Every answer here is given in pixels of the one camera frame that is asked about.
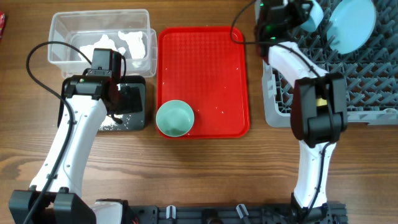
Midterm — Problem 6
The light blue rice bowl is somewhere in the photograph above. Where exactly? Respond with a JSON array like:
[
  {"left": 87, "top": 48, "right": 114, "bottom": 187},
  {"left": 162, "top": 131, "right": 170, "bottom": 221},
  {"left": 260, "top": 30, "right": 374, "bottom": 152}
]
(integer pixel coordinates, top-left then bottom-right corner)
[{"left": 300, "top": 0, "right": 324, "bottom": 32}]

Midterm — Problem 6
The mint green bowl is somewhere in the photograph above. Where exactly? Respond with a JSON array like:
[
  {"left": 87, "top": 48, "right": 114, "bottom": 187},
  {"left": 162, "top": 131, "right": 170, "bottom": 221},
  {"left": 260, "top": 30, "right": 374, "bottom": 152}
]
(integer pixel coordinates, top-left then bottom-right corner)
[{"left": 155, "top": 100, "right": 195, "bottom": 138}]

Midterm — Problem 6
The white tissue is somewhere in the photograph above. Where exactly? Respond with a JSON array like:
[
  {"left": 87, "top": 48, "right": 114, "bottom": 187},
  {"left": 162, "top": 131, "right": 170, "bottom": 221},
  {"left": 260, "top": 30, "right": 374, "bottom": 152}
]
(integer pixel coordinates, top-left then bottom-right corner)
[
  {"left": 118, "top": 31, "right": 146, "bottom": 59},
  {"left": 79, "top": 34, "right": 126, "bottom": 61}
]

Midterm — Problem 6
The light blue plate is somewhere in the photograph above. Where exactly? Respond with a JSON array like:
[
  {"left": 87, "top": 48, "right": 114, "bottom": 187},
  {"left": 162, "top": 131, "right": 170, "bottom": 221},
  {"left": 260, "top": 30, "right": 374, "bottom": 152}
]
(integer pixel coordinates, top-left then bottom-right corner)
[{"left": 326, "top": 0, "right": 377, "bottom": 54}]

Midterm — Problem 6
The yellow plastic cup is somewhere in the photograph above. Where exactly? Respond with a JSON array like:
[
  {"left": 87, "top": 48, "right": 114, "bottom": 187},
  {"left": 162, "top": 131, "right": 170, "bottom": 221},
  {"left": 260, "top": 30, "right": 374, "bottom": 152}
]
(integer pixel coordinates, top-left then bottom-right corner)
[{"left": 316, "top": 98, "right": 328, "bottom": 107}]

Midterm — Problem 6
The red snack wrapper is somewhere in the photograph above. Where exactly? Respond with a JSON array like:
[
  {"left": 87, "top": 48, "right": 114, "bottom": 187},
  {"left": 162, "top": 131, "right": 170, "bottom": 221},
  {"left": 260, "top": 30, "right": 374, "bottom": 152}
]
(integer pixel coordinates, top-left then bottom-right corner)
[{"left": 0, "top": 11, "right": 6, "bottom": 39}]

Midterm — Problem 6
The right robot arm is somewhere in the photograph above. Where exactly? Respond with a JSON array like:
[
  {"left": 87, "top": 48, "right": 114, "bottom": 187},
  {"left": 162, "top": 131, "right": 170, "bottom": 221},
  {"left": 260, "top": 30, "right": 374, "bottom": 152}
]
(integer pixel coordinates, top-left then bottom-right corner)
[{"left": 254, "top": 1, "right": 348, "bottom": 223}]

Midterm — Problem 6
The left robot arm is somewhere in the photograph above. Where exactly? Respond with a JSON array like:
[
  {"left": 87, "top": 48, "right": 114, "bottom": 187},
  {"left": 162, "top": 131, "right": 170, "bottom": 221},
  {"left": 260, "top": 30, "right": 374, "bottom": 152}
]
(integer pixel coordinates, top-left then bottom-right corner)
[{"left": 9, "top": 49, "right": 144, "bottom": 223}]

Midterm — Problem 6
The black waste tray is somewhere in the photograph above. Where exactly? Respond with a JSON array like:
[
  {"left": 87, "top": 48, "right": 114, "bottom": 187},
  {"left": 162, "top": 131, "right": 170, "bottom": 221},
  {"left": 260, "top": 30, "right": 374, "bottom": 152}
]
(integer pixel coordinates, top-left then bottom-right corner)
[{"left": 62, "top": 75, "right": 146, "bottom": 135}]

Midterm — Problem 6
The grey dishwasher rack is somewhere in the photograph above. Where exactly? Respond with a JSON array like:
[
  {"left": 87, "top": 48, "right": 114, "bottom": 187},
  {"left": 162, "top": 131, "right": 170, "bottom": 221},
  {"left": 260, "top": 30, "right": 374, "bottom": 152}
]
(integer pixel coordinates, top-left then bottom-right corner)
[{"left": 254, "top": 0, "right": 398, "bottom": 128}]

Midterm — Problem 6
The clear plastic bin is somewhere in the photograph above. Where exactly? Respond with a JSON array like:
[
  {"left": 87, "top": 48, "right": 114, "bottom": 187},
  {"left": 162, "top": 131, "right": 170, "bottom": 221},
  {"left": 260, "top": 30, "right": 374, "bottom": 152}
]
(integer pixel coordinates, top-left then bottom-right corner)
[{"left": 47, "top": 9, "right": 157, "bottom": 78}]

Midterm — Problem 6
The red serving tray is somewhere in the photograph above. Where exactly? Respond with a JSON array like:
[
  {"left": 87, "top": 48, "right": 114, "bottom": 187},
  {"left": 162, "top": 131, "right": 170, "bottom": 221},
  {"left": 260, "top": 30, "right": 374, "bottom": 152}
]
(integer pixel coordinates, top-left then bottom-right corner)
[{"left": 157, "top": 26, "right": 250, "bottom": 139}]

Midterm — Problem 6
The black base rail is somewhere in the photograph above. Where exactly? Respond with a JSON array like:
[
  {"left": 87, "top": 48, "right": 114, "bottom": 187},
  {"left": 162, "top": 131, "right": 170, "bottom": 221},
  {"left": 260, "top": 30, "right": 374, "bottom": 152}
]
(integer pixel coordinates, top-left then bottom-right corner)
[{"left": 93, "top": 202, "right": 348, "bottom": 224}]

